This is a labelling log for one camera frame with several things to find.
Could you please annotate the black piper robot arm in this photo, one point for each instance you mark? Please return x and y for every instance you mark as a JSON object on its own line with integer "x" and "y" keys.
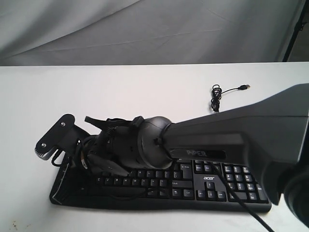
{"x": 244, "y": 159}

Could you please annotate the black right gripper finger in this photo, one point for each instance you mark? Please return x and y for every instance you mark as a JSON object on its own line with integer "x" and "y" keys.
{"x": 72, "y": 182}

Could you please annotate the grey backdrop cloth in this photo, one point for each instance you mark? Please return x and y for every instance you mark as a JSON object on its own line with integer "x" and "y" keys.
{"x": 145, "y": 32}

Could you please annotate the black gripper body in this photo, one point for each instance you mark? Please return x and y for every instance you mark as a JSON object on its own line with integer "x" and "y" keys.
{"x": 79, "y": 157}

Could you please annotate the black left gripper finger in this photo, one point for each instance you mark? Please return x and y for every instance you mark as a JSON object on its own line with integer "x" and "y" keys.
{"x": 55, "y": 191}

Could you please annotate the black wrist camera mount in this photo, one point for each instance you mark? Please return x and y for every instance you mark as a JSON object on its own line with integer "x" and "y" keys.
{"x": 62, "y": 136}

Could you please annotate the black tripod stand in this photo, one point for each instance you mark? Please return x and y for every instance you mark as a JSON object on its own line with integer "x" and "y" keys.
{"x": 299, "y": 26}

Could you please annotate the black acer keyboard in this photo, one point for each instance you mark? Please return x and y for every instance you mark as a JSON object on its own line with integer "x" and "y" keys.
{"x": 187, "y": 185}

